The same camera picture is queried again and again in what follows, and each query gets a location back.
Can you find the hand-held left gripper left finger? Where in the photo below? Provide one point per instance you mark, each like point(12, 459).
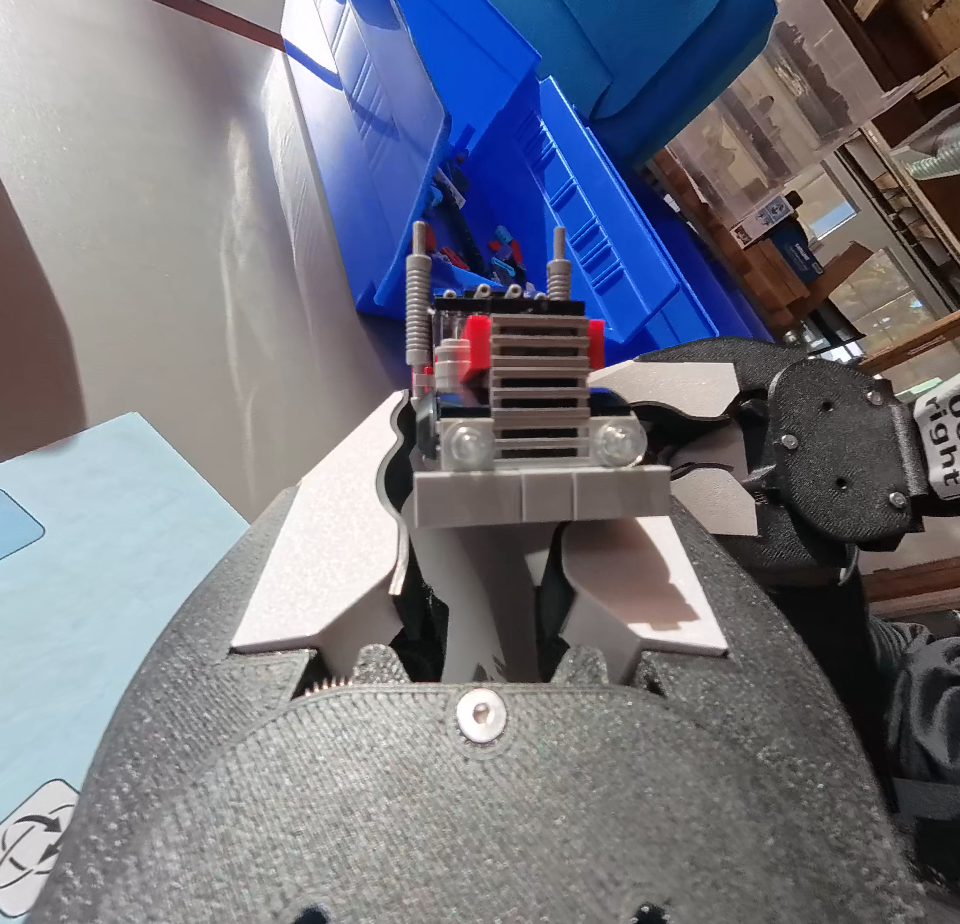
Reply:
point(330, 549)

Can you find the light blue instruction booklet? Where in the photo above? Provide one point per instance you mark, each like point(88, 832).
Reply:
point(112, 564)

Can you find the flexible metal duct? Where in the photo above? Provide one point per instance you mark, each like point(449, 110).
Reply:
point(937, 158)

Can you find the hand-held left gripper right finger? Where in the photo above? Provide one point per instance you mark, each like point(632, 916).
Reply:
point(660, 601)

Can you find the blue plastic bin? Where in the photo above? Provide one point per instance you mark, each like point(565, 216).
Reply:
point(645, 279)
point(352, 76)

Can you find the pile of loose toy bricks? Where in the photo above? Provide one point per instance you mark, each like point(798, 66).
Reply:
point(450, 188)

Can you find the wooden shelf unit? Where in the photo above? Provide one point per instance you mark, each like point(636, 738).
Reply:
point(937, 31)

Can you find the clear plastic storage box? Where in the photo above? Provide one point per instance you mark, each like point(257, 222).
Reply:
point(787, 98)

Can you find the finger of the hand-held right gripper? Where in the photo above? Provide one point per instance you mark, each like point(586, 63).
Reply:
point(720, 496)
point(690, 387)

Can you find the toy brick truck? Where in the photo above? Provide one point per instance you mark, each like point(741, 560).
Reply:
point(536, 384)

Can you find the teal felt bag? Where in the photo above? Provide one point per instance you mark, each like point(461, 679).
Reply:
point(637, 31)

